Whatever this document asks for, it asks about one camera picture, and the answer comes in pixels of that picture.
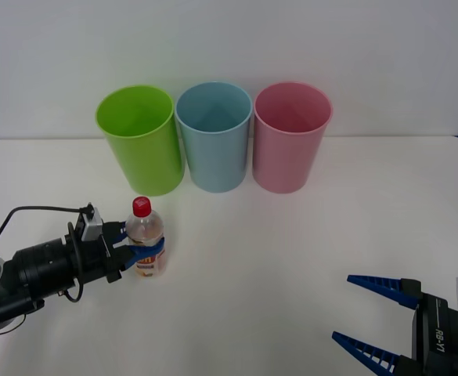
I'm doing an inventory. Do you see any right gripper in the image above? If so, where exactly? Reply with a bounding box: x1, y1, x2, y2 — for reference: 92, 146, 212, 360
331, 273, 458, 376

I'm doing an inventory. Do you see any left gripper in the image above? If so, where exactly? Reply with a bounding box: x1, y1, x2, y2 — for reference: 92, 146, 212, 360
75, 221, 166, 285

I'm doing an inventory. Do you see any clear bottle with red cap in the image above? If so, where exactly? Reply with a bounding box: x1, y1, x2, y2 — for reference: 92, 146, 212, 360
124, 196, 168, 280

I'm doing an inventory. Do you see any yellow-green plastic bin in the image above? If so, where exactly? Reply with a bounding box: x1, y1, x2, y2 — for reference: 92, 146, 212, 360
95, 84, 186, 197

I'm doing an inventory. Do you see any pale blue plastic bin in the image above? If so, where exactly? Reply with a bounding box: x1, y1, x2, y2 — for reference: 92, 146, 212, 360
175, 81, 253, 194

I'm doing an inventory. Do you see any pink plastic bin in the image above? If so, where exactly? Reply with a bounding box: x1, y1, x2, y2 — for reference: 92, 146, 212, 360
252, 81, 335, 195

